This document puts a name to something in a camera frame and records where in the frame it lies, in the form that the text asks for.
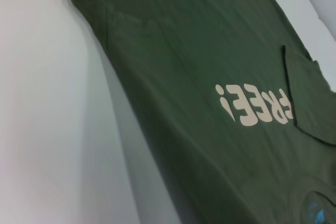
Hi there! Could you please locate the dark green FREE t-shirt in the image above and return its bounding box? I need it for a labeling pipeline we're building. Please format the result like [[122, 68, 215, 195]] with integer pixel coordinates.
[[55, 0, 336, 224]]

